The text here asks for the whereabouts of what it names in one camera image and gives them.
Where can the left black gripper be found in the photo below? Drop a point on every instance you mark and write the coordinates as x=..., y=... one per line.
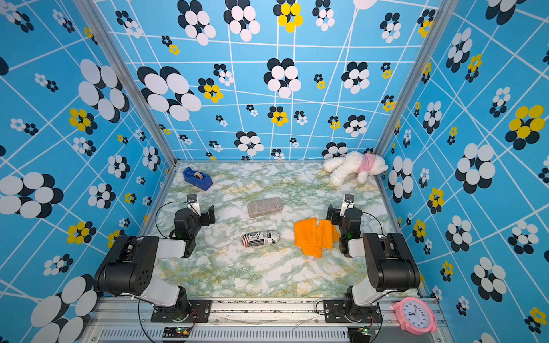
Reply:
x=204, y=217

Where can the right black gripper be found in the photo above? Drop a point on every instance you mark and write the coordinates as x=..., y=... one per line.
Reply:
x=336, y=214

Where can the orange cloth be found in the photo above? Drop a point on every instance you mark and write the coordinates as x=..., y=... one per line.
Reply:
x=312, y=236

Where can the newspaper print eyeglass case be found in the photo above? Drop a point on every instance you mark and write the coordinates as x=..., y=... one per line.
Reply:
x=261, y=238

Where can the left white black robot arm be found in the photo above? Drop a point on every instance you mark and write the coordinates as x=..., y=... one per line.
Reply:
x=128, y=269

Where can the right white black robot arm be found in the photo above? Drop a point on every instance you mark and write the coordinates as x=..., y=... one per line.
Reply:
x=390, y=265

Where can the blue tape dispenser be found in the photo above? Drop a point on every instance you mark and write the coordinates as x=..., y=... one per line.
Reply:
x=198, y=179

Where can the white plush toy pink shirt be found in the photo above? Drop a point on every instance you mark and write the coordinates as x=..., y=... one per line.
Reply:
x=364, y=165

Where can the left circuit board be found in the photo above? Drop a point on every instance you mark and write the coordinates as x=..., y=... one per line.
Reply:
x=177, y=332

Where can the circuit board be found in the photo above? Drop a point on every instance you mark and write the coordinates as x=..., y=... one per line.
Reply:
x=359, y=334
x=177, y=332

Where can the right circuit board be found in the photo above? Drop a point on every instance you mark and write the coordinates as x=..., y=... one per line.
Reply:
x=359, y=334

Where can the pink alarm clock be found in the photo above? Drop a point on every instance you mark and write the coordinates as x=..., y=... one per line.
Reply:
x=414, y=316

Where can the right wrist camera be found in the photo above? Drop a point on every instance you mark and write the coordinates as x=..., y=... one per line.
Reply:
x=348, y=203

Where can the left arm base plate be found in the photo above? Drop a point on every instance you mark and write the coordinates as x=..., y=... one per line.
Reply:
x=190, y=311

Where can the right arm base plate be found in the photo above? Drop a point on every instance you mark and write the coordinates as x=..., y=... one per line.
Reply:
x=339, y=311

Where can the aluminium front rail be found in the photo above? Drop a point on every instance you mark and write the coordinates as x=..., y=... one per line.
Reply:
x=251, y=320

